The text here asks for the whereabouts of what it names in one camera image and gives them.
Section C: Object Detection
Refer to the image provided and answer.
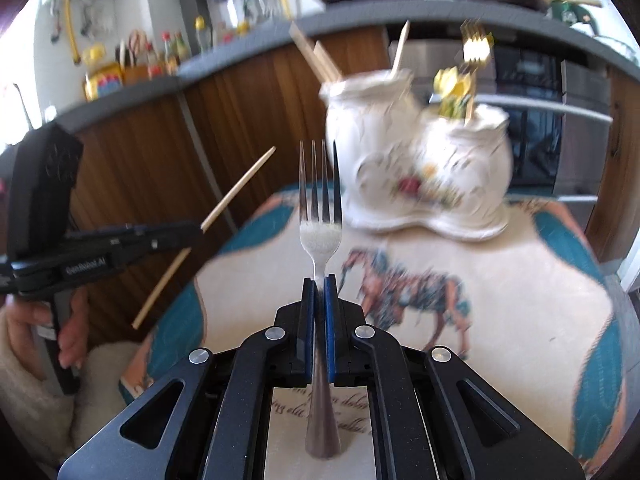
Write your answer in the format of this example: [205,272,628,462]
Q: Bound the silver metal fork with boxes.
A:
[298,139,343,461]

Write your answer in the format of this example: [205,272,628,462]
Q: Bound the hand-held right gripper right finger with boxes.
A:
[324,273,586,480]

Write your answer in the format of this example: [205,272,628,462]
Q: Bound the wooden cabinet door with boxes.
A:
[185,25,391,231]
[585,60,640,266]

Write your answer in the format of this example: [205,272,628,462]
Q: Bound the red-handled scissors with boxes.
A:
[127,30,148,66]

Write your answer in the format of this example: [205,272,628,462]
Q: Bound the person's left forearm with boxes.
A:
[0,310,151,468]

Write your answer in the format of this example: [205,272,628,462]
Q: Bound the stainless steel built-in oven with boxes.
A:
[390,40,617,203]

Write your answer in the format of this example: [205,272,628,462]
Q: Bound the yellow cap oil bottle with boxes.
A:
[194,16,213,55]

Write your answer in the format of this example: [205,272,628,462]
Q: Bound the wooden knife block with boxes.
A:
[122,62,151,86]

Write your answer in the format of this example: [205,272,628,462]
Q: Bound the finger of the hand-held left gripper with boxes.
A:
[120,242,193,267]
[117,220,205,251]

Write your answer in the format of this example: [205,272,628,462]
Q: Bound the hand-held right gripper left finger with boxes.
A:
[56,276,317,480]

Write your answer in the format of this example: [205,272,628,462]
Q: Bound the white floral ceramic utensil holder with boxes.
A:
[319,71,513,244]

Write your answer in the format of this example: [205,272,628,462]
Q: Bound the person's left hand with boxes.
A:
[4,287,91,370]

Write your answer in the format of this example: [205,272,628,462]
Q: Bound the large yellow jar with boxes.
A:
[84,62,126,102]

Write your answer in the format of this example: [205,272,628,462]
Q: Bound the red label sauce bottle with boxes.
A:
[144,42,162,78]

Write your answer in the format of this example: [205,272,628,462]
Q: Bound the grey speckled kitchen countertop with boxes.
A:
[50,0,640,133]

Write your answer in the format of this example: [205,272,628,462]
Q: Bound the gold metal fork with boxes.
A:
[460,19,493,126]

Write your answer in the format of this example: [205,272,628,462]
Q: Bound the printed horse mat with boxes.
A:
[117,182,626,480]

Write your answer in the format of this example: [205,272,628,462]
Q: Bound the wooden chopstick held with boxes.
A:
[70,92,221,346]

